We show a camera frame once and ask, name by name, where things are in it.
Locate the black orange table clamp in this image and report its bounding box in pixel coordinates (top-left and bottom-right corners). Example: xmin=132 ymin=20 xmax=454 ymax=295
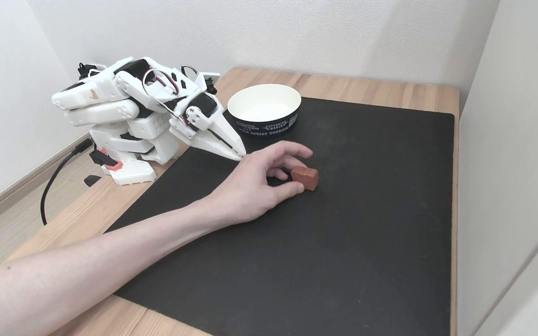
xmin=84 ymin=147 xmax=123 ymax=188

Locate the black desk mat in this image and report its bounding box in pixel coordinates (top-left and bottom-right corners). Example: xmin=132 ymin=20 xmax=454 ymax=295
xmin=105 ymin=97 xmax=455 ymax=336

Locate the red white black servo cable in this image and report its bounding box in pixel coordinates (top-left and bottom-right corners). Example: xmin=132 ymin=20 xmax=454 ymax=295
xmin=142 ymin=65 xmax=199 ymax=126

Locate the white paper bowl black band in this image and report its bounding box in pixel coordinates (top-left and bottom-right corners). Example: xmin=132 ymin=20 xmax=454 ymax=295
xmin=227 ymin=84 xmax=302 ymax=139

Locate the thick black power cable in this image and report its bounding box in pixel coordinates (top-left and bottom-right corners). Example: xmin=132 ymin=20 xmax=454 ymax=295
xmin=40 ymin=139 xmax=94 ymax=226

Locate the red brick toy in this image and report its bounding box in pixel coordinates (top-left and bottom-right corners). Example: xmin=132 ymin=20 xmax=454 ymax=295
xmin=290 ymin=166 xmax=319 ymax=191

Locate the person's hand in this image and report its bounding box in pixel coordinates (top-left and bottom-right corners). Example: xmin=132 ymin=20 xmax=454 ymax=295
xmin=204 ymin=141 xmax=314 ymax=228

